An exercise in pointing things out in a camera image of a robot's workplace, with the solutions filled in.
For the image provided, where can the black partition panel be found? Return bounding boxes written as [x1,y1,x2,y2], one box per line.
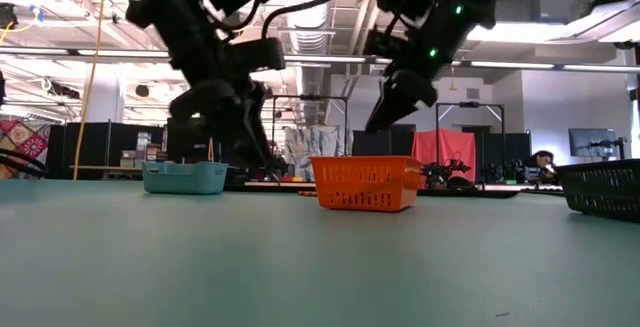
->
[352,123,417,158]
[166,116,236,164]
[49,121,167,181]

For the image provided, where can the colourful patterned quilt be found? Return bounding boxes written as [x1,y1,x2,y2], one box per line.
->
[0,119,52,179]

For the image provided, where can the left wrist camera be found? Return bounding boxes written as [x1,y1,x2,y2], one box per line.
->
[230,36,287,73]

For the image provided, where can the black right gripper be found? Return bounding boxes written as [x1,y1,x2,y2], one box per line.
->
[363,1,484,134]

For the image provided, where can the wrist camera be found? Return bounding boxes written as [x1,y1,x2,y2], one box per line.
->
[362,29,402,62]
[230,36,287,73]

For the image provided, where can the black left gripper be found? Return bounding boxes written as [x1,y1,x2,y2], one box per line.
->
[149,11,290,169]

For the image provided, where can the orange plastic basket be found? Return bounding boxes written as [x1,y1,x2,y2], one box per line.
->
[309,155,423,214]

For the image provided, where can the computer monitor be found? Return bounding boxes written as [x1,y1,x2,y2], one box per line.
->
[568,127,627,161]

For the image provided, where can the teal table mat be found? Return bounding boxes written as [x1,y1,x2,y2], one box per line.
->
[0,177,640,327]

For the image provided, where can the white blue patterned cloth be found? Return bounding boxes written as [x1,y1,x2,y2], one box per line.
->
[283,125,354,183]

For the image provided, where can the black metal table frame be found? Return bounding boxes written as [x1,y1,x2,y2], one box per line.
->
[224,180,566,199]

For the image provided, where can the large silver ventilation duct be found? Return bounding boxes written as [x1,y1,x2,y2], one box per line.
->
[278,0,337,126]

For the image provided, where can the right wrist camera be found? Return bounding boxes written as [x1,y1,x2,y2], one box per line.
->
[362,29,402,62]

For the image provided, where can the person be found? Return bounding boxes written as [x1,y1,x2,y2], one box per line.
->
[523,150,559,184]

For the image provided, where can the black plastic basket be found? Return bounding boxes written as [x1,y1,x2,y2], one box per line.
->
[555,159,640,224]

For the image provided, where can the black rig frame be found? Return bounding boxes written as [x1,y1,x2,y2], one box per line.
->
[271,94,350,184]
[433,100,507,188]

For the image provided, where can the stacked storage boxes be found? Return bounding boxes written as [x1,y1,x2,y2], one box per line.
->
[119,131,169,169]

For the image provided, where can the long LED light bar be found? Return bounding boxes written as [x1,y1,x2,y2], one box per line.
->
[0,46,640,74]

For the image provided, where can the red cloth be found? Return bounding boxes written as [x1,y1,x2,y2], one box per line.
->
[410,128,477,181]

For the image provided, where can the teal plastic bin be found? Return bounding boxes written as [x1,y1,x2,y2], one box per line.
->
[142,160,230,196]

